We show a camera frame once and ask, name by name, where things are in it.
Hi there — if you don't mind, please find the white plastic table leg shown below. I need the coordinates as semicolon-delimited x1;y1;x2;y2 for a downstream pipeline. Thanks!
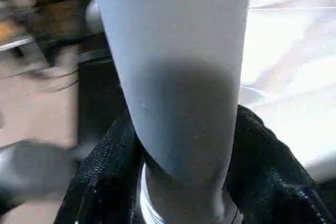
87;0;254;224

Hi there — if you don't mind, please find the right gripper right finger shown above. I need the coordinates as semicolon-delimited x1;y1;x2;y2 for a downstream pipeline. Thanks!
223;104;336;224

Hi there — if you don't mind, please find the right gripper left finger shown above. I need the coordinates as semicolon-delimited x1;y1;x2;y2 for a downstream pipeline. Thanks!
52;110;146;224

